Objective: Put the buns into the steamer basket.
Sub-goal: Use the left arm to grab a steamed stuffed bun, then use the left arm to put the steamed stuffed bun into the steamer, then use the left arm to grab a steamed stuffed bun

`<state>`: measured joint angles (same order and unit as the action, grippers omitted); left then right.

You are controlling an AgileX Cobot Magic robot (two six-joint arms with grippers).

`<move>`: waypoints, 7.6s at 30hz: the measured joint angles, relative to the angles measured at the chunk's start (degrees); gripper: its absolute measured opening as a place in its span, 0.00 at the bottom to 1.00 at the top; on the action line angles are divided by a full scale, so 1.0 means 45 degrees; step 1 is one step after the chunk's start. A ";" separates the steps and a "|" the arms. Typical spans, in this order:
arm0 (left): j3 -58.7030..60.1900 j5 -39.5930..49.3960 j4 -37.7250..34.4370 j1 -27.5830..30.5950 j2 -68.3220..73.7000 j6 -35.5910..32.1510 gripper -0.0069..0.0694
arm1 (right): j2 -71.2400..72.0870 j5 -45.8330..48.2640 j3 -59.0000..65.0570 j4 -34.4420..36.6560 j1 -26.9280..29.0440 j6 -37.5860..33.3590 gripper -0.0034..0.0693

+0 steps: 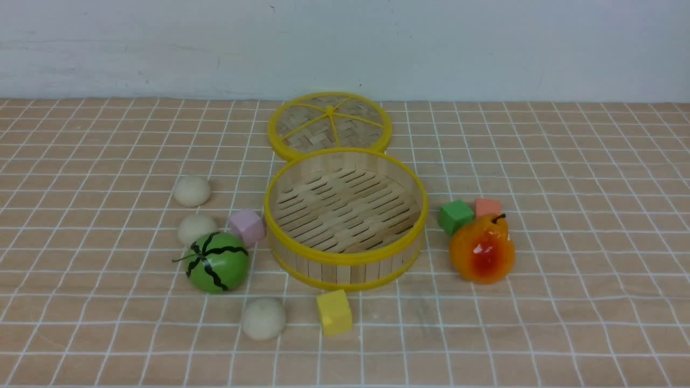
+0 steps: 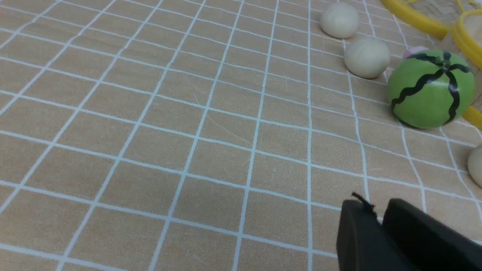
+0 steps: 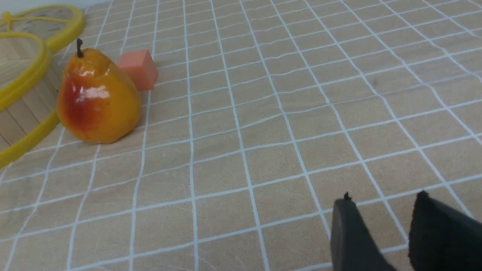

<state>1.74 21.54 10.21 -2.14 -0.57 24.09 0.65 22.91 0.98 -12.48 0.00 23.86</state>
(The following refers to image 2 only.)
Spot green toy watermelon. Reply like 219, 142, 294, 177
387, 49, 475, 129

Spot pink cube block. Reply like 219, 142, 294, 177
402, 46, 428, 59

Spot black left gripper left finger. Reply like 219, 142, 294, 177
336, 192, 413, 271

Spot cream bun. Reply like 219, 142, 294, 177
343, 37, 391, 79
467, 144, 482, 187
319, 2, 360, 39

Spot bamboo steamer tray yellow rim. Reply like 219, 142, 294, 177
436, 10, 482, 130

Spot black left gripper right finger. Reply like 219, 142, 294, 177
382, 198, 482, 271

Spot bamboo steamer lid yellow rim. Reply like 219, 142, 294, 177
380, 0, 482, 40

